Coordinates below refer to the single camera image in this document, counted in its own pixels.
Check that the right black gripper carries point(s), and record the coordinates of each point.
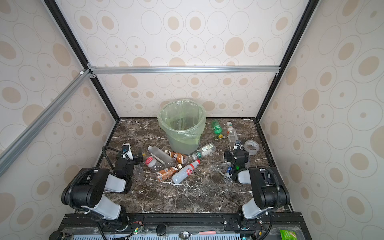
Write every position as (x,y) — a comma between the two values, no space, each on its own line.
(232,156)

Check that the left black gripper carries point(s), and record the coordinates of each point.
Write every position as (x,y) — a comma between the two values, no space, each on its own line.
(133,159)

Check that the green plastic soda bottle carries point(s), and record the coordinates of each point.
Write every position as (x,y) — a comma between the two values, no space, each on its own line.
(217,129)

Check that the brown tea bottle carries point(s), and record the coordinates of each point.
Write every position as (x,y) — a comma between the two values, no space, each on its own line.
(167,172)
(178,157)

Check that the clear square bottle white cap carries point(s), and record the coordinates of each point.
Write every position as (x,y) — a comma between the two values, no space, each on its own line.
(162,157)

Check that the white bottle red cap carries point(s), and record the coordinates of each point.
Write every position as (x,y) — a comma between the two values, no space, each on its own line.
(185,172)

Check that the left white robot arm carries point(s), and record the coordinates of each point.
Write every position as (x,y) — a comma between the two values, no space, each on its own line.
(86,192)

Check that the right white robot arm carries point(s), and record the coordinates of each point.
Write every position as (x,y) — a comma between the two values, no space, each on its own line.
(268,189)

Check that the green plastic bin liner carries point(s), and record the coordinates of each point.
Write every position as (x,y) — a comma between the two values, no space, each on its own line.
(180,120)

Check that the grey mesh waste bin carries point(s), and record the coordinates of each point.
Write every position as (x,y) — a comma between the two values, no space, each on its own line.
(183,132)

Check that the clear adhesive tape roll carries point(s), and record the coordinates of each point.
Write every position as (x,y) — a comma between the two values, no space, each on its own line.
(252,147)

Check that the clear bottle blue cap right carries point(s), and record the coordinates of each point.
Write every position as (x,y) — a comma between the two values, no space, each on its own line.
(227,176)

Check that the clear bottle green white label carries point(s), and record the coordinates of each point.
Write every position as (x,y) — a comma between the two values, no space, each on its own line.
(231,135)

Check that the clear bottle green cap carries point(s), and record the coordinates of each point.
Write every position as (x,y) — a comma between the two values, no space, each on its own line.
(204,151)

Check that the black round knob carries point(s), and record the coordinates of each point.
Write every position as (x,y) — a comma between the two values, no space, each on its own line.
(161,230)

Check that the green packet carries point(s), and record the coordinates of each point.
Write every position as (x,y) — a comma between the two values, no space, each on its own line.
(288,235)

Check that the left slanted aluminium bar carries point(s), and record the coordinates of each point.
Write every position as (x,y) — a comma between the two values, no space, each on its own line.
(25,138)

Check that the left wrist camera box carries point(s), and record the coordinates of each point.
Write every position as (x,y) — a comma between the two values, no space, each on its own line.
(127,153)

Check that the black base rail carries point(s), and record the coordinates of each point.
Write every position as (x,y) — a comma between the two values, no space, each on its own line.
(228,226)

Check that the metal spoon pink handle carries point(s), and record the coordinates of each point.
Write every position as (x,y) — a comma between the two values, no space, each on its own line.
(185,235)

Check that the horizontal aluminium frame bar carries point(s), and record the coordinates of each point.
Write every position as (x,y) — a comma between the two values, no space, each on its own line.
(185,70)

